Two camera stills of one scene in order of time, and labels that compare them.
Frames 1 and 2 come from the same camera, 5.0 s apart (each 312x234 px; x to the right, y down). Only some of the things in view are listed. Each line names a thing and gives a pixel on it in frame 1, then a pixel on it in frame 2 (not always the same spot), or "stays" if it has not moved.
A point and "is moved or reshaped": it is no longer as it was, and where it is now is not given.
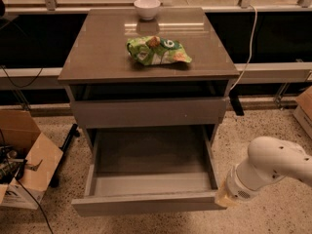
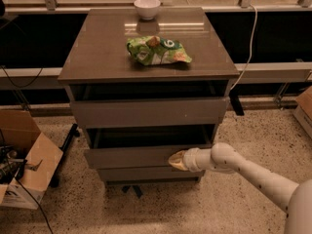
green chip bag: (153, 50) stays
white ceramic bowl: (147, 8) stays
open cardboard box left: (19, 129) stays
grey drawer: (149, 170) is moved or reshaped
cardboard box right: (302, 111) stays
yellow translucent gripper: (236, 186) to (190, 160)
